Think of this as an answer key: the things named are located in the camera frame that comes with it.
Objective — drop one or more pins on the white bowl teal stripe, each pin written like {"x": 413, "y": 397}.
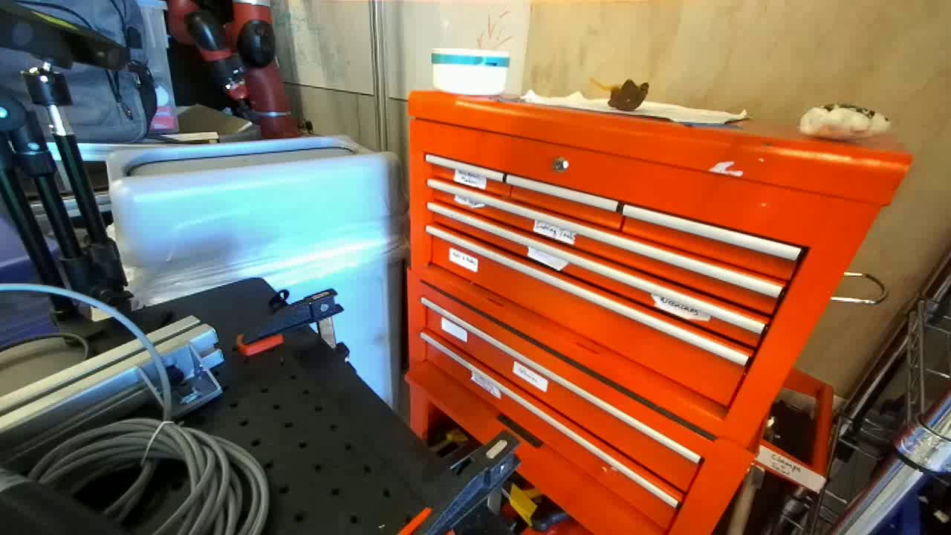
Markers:
{"x": 471, "y": 73}

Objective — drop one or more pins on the black camera tripod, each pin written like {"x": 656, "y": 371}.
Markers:
{"x": 98, "y": 269}

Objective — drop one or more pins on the orange metal tool chest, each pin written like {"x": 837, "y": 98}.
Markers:
{"x": 596, "y": 397}

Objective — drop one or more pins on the small brown doll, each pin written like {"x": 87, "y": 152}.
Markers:
{"x": 627, "y": 95}

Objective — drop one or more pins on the aluminium extrusion rail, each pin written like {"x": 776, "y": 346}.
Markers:
{"x": 91, "y": 371}

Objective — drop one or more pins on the grey backpack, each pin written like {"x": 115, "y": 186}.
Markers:
{"x": 91, "y": 98}

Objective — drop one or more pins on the translucent plastic storage bin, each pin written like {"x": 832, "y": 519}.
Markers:
{"x": 257, "y": 226}

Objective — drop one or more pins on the yellow tool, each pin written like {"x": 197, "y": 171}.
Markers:
{"x": 522, "y": 504}

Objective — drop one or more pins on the white cloth sheet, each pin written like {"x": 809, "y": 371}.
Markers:
{"x": 684, "y": 110}

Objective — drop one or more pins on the red robot arm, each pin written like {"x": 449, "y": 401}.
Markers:
{"x": 247, "y": 49}

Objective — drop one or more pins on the crumpled white rag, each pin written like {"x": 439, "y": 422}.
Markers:
{"x": 843, "y": 122}

